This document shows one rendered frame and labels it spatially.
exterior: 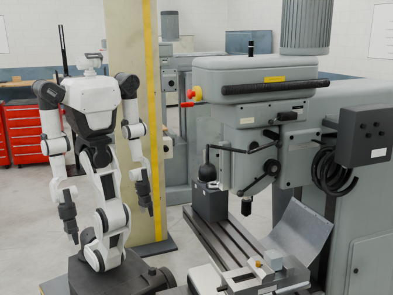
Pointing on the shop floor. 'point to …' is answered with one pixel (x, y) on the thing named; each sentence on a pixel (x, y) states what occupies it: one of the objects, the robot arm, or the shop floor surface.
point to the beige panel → (166, 242)
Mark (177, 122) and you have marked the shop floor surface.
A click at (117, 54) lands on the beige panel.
